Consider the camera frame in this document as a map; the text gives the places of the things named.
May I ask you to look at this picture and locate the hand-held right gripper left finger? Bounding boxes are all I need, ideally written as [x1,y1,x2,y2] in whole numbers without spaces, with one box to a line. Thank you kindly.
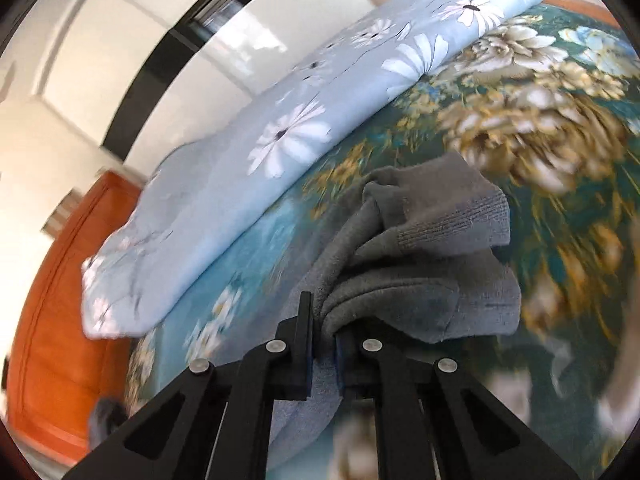
[62,291,317,480]

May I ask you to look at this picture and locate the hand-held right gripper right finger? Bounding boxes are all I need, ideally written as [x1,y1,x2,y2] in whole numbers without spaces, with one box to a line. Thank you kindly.
[336,332,583,480]

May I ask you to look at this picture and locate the grey knit sweater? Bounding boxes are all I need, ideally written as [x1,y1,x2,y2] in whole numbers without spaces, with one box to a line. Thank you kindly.
[265,151,523,461]

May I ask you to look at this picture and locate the light blue daisy quilt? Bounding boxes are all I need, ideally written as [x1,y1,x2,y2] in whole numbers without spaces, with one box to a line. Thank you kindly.
[80,0,558,341]

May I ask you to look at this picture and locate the white wardrobe with black stripe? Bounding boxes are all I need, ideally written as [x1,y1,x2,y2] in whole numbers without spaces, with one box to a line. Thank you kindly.
[0,0,416,181]

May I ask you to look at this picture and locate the wooden bed frame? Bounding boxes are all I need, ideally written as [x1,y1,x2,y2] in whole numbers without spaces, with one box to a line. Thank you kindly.
[5,0,621,466]

